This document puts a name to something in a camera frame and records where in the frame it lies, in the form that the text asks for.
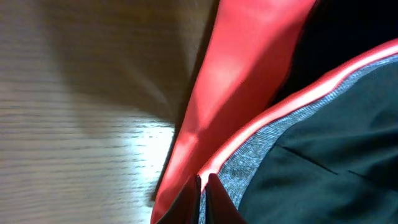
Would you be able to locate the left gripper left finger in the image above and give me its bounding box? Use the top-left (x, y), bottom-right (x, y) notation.
top-left (157, 175), bottom-right (201, 224)

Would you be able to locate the black leggings red waistband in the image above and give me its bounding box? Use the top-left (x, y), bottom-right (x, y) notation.
top-left (151, 0), bottom-right (397, 223)

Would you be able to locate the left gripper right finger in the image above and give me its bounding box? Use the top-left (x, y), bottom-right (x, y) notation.
top-left (205, 174), bottom-right (246, 224)

